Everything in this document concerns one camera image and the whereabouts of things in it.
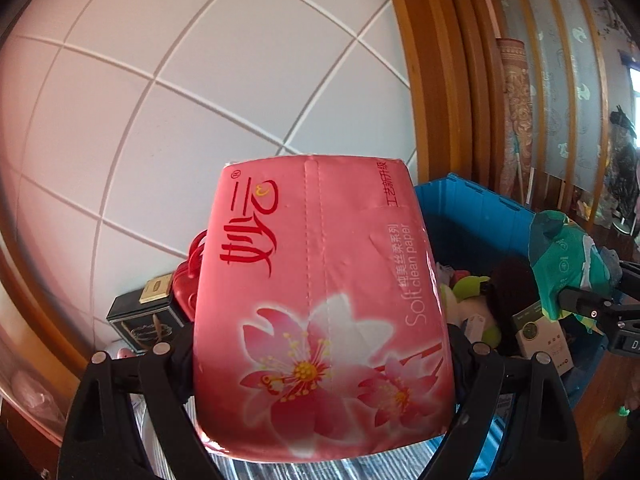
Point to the wood framed padded headboard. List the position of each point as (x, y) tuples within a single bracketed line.
[(200, 60)]

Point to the small gold box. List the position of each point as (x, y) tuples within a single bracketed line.
[(156, 290)]

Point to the rolled patterned carpet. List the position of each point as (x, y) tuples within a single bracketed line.
[(515, 110)]

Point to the green plastic packet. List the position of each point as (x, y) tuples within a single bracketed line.
[(560, 255)]

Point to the pink floral tissue pack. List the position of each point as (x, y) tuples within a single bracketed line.
[(320, 310)]

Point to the red carry case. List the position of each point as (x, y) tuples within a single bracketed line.
[(185, 285)]

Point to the lime green frog plush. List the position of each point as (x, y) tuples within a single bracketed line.
[(467, 287)]

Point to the blue plastic crate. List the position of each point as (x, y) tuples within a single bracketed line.
[(475, 220)]

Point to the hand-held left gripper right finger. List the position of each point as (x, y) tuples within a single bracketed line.
[(465, 360)]

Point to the black gift box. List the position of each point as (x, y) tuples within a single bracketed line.
[(135, 325)]

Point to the black plush toy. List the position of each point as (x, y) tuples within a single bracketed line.
[(510, 285)]

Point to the frosted glass door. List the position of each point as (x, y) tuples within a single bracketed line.
[(565, 85)]

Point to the white and green box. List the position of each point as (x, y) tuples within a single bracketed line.
[(542, 340)]

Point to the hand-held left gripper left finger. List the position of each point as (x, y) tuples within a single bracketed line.
[(175, 360)]

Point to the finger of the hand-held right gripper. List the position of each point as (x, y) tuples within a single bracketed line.
[(631, 270), (580, 300)]

